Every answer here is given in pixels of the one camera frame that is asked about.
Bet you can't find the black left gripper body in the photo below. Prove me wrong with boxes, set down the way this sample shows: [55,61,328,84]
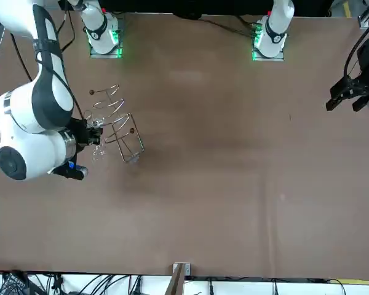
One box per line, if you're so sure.
[349,72,369,98]

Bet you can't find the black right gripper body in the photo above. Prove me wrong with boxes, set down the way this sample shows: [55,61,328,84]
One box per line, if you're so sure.
[70,118,91,156]

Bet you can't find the clear glass goblet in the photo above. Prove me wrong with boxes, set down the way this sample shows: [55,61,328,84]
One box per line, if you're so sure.
[85,114,109,163]

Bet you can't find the black left wrist box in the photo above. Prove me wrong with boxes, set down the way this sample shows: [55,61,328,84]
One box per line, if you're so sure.
[356,38,369,74]

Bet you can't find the black power strip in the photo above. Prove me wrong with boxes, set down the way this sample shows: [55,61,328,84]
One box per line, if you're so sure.
[1,272,28,295]

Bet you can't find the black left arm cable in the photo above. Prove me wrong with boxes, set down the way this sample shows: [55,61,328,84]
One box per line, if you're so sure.
[343,17,369,79]

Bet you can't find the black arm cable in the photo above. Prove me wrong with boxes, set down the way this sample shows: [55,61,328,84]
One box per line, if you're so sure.
[343,17,369,79]
[9,30,33,83]

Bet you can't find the chrome wire goblet holder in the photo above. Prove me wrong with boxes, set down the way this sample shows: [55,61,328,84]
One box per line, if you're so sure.
[88,82,146,166]

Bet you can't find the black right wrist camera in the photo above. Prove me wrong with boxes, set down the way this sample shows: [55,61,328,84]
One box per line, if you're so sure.
[49,153,89,182]

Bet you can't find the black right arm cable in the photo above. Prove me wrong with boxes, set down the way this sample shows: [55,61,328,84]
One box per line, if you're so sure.
[9,30,33,83]

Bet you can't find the black left base cable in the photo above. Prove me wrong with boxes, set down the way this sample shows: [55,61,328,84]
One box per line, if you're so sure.
[199,17,255,38]

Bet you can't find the aluminium post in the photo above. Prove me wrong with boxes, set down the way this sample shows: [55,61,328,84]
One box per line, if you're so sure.
[172,262,192,295]

